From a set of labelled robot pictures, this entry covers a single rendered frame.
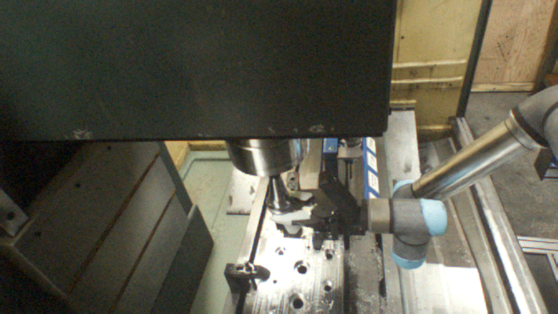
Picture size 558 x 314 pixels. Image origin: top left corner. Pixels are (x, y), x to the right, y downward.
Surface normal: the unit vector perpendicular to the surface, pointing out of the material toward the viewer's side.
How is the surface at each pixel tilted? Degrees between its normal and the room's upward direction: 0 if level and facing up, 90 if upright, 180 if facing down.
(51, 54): 90
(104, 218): 89
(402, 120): 25
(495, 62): 90
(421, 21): 89
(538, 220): 0
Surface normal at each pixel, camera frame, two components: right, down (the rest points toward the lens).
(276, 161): 0.28, 0.59
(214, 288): -0.15, -0.75
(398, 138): -0.20, -0.42
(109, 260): 0.97, 0.00
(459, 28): -0.17, 0.66
